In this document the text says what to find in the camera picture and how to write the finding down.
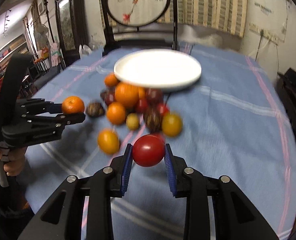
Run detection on orange mandarin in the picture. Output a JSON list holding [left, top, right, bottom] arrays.
[[61, 96, 85, 114], [106, 102, 126, 125]]

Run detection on wrinkled passion fruit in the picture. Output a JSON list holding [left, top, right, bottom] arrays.
[[86, 101, 105, 118], [143, 107, 163, 133]]

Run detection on dark passion fruit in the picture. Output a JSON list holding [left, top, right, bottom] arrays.
[[100, 90, 107, 101]]

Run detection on yellow-orange citrus front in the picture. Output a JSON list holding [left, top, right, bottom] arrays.
[[97, 129, 120, 154]]

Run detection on large orange top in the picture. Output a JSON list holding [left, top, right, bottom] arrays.
[[114, 82, 139, 108]]

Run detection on small yellow-green longan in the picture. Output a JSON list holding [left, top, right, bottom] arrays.
[[126, 113, 140, 131]]

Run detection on small orange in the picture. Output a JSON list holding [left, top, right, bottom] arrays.
[[104, 72, 119, 87], [138, 87, 146, 99]]

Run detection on yellow-green tomato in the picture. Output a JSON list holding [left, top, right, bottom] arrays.
[[162, 112, 183, 137]]

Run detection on small red tomato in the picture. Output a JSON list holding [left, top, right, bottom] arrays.
[[156, 103, 170, 116]]

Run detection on left hand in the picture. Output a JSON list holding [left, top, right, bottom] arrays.
[[0, 147, 27, 177]]

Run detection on white plastic bag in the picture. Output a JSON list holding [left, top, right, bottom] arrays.
[[79, 44, 93, 58]]

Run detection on dark purple tomato left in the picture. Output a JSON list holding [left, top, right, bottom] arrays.
[[104, 91, 115, 106]]

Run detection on dark purple tomato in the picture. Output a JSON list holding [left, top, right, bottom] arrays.
[[146, 88, 164, 105], [104, 91, 115, 106]]

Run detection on small orange by plate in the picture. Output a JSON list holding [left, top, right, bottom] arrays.
[[104, 72, 119, 87]]

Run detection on blue striped tablecloth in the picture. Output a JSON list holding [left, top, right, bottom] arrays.
[[18, 44, 296, 239]]

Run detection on dark framed painting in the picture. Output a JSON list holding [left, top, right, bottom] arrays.
[[55, 0, 87, 66]]

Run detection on dark purple tomato right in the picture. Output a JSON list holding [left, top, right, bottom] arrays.
[[146, 88, 164, 105]]

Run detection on white round plate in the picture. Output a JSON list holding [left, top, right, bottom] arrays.
[[114, 49, 202, 91]]

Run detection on black hat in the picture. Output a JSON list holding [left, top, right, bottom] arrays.
[[278, 68, 296, 88]]

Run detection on beige checked curtain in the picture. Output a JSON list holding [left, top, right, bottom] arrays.
[[97, 0, 249, 38]]

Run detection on wall power strip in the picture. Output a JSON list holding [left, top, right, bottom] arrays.
[[249, 22, 285, 45]]

